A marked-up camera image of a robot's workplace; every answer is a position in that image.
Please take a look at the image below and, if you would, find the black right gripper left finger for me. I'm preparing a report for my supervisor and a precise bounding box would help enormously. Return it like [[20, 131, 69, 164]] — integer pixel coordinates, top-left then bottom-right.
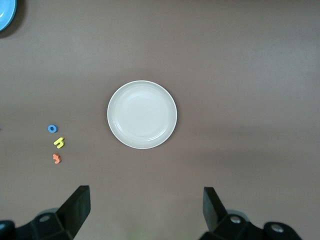
[[14, 184, 91, 240]]

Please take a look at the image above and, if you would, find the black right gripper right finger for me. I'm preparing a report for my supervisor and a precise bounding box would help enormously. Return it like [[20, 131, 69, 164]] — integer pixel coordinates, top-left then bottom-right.
[[203, 186, 266, 240]]

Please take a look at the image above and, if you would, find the yellow foam letter h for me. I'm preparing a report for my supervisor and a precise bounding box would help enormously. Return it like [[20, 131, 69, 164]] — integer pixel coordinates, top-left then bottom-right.
[[53, 136, 66, 150]]

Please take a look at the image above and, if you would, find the beige round plate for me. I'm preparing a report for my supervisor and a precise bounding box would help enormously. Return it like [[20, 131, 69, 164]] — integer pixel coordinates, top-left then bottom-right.
[[106, 80, 178, 150]]

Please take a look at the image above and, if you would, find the blue round plate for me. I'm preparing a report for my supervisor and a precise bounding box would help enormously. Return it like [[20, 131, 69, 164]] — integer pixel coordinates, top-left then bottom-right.
[[0, 0, 18, 33]]

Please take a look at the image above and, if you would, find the brown paper table cover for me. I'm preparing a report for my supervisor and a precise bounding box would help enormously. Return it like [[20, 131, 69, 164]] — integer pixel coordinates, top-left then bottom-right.
[[0, 0, 320, 240]]

